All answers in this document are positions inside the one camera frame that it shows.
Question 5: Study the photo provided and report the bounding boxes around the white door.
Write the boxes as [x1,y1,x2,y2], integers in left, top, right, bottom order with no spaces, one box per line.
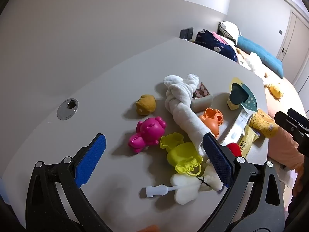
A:
[279,11,309,84]

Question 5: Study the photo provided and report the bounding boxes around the white flat box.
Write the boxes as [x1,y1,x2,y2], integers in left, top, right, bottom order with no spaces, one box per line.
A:
[218,107,259,148]

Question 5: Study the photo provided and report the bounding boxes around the navy printed blanket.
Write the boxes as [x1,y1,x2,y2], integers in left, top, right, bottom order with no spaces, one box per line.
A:
[194,30,238,62]

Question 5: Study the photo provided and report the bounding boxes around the black hair tie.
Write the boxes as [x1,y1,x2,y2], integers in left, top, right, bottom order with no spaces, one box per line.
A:
[197,176,213,189]

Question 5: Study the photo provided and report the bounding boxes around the checkered pillow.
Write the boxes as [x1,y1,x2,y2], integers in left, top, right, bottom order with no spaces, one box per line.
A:
[218,21,240,44]

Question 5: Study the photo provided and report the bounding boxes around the yellow snack packet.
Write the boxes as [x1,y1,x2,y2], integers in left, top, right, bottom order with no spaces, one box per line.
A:
[249,109,280,139]

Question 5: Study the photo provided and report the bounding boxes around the white plastic plunger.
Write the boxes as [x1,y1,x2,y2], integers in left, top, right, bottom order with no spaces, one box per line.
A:
[145,184,179,198]

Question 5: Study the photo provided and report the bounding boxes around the brown bear toy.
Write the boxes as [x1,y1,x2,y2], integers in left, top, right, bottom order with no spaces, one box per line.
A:
[135,94,156,115]

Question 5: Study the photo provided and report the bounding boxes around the foam puzzle floor mat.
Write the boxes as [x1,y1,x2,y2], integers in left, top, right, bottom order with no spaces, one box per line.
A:
[275,167,300,213]

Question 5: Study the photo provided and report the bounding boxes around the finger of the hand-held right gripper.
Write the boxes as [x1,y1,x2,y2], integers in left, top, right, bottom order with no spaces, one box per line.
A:
[288,108,309,127]
[274,111,302,137]

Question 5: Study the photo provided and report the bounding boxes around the yellow printed sachet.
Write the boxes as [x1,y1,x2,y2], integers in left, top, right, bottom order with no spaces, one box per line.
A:
[238,124,260,157]

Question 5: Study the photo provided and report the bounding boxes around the red ball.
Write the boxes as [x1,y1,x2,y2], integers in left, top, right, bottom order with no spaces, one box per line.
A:
[226,142,242,157]

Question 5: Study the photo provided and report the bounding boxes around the pink plastic animal toy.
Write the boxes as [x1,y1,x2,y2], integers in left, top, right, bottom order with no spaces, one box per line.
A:
[128,117,167,154]

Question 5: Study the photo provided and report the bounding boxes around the silver desk cable grommet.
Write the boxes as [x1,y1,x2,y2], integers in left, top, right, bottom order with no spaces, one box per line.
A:
[57,98,79,120]

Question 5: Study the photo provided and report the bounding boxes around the pink cloth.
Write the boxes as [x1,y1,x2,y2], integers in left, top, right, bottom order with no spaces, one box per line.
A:
[212,32,232,45]

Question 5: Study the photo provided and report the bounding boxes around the white goose plush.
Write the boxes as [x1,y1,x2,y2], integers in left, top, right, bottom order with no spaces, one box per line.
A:
[246,52,266,74]

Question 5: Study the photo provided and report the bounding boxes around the yellow plastic animal toy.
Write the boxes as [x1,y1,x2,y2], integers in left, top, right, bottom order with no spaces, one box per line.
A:
[160,132,203,176]

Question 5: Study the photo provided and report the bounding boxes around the teal leaf cup toy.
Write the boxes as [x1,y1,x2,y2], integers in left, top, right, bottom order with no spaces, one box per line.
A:
[227,77,258,113]

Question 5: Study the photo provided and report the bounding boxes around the bed with orange sheet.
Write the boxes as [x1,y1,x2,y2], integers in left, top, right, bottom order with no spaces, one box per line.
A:
[235,46,309,172]

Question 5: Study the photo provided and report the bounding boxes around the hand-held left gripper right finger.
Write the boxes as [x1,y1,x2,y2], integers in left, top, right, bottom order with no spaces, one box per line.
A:
[203,133,285,232]

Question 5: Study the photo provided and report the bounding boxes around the white rolled towel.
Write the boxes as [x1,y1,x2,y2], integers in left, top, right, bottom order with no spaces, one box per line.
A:
[163,72,213,156]

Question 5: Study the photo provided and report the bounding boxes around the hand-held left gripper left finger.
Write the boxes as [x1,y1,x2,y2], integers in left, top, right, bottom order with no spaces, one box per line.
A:
[25,133,114,232]

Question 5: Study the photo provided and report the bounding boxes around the teal pillow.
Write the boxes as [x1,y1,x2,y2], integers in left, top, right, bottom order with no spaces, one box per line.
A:
[237,36,284,79]

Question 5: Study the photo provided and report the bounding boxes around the white plastic toy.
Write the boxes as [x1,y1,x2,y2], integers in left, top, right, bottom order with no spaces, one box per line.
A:
[170,165,224,205]

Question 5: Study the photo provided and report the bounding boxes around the yellow duck plush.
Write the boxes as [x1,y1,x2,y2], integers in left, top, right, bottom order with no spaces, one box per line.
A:
[266,83,283,99]

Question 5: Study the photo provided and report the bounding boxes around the orange plastic toy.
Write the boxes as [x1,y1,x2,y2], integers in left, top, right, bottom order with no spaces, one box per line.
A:
[198,108,224,138]

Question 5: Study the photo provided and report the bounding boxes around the patterned small packet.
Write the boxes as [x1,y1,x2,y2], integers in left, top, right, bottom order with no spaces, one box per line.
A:
[192,82,210,99]

